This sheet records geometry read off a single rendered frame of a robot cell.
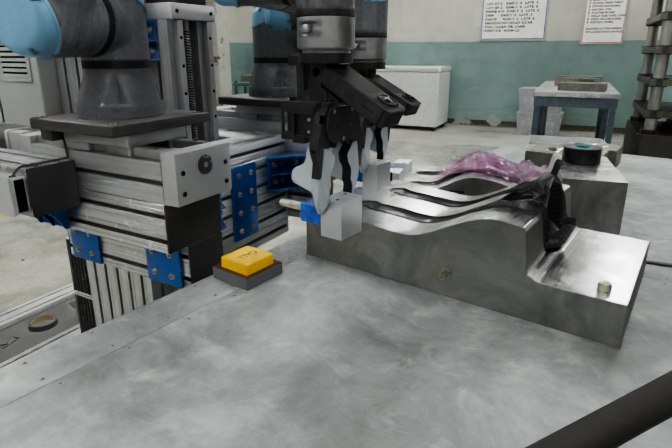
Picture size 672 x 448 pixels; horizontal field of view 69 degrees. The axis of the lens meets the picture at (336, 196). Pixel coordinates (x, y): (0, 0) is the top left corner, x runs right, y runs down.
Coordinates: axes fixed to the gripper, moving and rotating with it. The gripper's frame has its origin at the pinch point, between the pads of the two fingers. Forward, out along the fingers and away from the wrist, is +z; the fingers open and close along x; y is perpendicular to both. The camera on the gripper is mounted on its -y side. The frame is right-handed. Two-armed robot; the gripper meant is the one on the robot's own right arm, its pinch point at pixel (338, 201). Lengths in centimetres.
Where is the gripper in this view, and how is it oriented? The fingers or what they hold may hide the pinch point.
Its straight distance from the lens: 69.0
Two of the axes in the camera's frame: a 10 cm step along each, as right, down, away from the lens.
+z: 0.0, 9.6, 2.8
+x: -5.9, 2.3, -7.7
